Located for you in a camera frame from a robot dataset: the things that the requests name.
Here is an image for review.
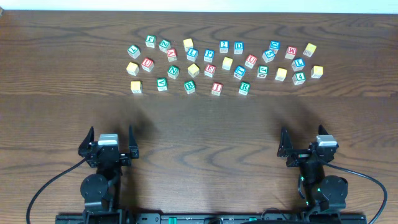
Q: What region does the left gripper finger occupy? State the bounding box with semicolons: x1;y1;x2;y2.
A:
129;125;138;151
79;127;94;150

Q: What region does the green R block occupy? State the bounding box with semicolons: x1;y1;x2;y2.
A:
238;82;251;95

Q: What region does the red u block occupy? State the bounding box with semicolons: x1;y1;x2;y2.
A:
141;57;154;72
244;54;257;68

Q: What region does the green N block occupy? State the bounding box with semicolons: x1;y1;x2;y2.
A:
167;65;179;80

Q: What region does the red E block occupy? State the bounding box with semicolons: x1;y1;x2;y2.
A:
204;64;216;78

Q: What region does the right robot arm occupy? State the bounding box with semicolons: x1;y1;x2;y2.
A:
277;125;348;222

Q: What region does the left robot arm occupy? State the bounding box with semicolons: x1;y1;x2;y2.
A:
78;127;139;224

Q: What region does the green 4 block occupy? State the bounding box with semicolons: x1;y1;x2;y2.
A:
292;72;306;85

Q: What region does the yellow G block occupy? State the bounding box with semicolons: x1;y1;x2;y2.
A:
311;65;323;78

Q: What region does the yellow K block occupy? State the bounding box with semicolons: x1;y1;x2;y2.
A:
131;81;142;94

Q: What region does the yellow S block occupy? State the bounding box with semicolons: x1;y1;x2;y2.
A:
275;68;287;82

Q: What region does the blue L block right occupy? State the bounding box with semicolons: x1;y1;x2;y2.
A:
292;58;305;72

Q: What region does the blue l block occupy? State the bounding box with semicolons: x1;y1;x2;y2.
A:
292;58;305;72
187;48;198;62

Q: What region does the green V block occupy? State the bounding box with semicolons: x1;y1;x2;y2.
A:
157;78;168;91

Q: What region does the green J block right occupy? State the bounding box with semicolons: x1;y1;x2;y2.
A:
257;65;269;78

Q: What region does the green j block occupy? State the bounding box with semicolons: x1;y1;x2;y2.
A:
257;65;269;78
145;35;156;48

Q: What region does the yellow block far right top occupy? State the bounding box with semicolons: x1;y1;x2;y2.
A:
303;43;317;57

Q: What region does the green B block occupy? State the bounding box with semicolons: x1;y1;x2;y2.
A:
183;80;196;94

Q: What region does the blue T block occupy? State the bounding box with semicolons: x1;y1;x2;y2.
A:
233;65;246;80

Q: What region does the red M block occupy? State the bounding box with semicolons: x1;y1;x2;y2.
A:
285;46;297;60

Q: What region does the red I block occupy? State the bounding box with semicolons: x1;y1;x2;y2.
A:
211;82;223;96

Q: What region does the blue 5 block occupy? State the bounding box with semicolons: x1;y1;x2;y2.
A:
262;50;275;63

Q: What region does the green L block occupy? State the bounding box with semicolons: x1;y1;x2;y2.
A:
127;45;141;59

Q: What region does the blue D block right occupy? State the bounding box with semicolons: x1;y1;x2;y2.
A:
269;40;280;54

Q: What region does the blue d block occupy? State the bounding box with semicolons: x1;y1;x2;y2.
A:
269;40;280;54
234;42;244;55

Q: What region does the yellow block centre left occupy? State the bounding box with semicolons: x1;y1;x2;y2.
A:
187;63;200;78

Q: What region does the red A block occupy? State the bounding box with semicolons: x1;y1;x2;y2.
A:
166;49;177;62

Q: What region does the green Z block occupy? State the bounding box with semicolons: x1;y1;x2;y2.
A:
159;39;171;53

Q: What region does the green J block far left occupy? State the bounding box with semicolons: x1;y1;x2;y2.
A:
145;35;156;48

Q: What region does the blue L block left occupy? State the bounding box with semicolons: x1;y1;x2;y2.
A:
187;48;198;62

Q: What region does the yellow block top middle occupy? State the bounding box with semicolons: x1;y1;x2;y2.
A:
183;39;194;52

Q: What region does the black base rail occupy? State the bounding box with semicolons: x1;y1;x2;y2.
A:
55;212;366;224

